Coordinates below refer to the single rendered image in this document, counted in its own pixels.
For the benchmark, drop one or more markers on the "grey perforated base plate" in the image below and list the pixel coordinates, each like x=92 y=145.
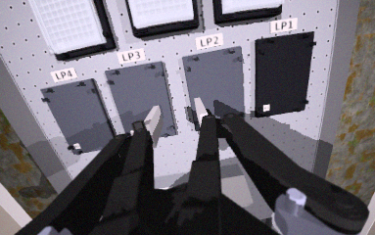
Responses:
x=29 y=62

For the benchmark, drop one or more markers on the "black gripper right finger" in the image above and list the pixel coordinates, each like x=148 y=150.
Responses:
x=303 y=203

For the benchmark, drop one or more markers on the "white button panel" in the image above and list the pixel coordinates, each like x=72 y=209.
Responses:
x=234 y=184

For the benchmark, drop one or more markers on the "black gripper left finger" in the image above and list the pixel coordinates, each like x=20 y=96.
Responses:
x=122 y=169

